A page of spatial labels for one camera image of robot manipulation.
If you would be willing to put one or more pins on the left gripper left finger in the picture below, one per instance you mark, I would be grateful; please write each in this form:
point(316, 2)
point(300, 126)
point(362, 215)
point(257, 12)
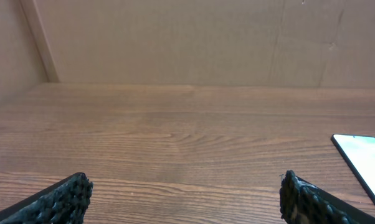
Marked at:
point(62, 203)

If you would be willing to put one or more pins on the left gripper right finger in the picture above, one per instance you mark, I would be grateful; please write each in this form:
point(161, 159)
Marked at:
point(304, 203)

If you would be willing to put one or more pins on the Samsung Galaxy smartphone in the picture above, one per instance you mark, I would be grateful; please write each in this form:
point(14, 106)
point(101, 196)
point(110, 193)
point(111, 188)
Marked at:
point(359, 154)

